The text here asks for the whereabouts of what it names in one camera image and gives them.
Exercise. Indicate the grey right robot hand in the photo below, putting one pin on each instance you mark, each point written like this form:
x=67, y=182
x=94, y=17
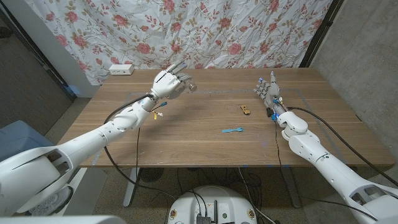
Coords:
x=270, y=93

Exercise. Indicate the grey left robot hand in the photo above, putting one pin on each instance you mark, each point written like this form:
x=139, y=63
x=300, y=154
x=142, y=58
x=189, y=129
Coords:
x=166, y=84

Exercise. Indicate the glass salt shaker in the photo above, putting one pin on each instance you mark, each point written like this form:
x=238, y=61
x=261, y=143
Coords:
x=193, y=87

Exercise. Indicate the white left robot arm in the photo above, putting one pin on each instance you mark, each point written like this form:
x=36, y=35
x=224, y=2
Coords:
x=93, y=140

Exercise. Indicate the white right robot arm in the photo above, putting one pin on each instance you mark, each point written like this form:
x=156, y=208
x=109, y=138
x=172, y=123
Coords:
x=311, y=146

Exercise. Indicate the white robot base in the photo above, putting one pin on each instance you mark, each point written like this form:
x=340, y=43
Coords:
x=211, y=202

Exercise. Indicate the yellow toy car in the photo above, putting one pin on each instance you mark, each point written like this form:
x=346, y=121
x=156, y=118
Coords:
x=245, y=110

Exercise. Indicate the blue toy wrench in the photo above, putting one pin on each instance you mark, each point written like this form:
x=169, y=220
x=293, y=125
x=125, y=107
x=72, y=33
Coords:
x=230, y=130

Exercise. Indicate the white power strip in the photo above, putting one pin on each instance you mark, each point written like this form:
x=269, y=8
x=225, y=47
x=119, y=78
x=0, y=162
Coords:
x=121, y=69

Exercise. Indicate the floral backdrop cloth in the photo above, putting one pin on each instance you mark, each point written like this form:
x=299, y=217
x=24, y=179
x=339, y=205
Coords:
x=186, y=31

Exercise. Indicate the black backdrop pole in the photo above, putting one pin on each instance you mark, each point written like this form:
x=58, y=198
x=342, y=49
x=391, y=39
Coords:
x=320, y=31

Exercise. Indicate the black round fan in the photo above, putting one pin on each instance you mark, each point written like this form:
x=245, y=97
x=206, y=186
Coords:
x=151, y=175

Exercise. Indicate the grey table leg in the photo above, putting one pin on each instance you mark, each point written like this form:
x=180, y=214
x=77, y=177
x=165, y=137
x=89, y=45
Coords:
x=292, y=189

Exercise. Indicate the white table leg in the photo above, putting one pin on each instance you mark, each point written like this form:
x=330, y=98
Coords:
x=130, y=189

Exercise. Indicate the white mat with blue footprints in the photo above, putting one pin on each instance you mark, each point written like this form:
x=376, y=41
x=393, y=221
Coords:
x=90, y=193

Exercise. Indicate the blue storage bin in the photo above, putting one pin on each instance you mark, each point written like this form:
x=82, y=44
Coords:
x=18, y=137

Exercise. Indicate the grey sneaker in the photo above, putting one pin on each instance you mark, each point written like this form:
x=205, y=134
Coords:
x=53, y=202

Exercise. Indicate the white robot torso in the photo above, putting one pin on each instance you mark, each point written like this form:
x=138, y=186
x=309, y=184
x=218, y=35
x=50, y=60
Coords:
x=62, y=220

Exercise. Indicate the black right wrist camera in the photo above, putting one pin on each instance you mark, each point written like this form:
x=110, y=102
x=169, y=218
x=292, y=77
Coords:
x=269, y=112

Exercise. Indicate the black wall frame strip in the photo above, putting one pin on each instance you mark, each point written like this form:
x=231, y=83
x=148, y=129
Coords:
x=59, y=77

